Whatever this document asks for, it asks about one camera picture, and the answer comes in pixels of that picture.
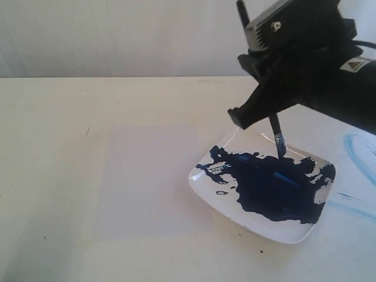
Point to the white sheet of paper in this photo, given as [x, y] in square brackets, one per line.
[145, 189]

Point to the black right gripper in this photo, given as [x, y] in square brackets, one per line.
[292, 76]

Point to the white square paint plate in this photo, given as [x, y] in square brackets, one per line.
[279, 198]

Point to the black paintbrush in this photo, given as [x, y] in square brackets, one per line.
[274, 121]

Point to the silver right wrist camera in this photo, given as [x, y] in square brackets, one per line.
[285, 22]

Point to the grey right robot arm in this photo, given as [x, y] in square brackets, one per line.
[350, 96]

